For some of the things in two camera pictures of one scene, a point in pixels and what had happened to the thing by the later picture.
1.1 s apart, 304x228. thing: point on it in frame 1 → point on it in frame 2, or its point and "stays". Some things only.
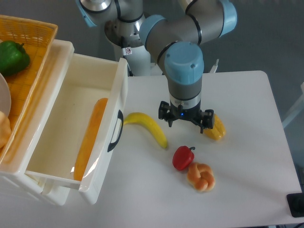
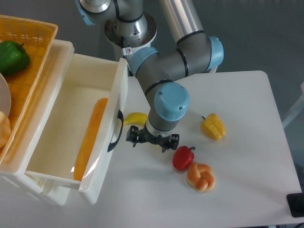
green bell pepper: [13, 58] stays
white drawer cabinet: [13, 168] stays
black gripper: [204, 118] → [136, 135]
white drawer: [81, 129] stays
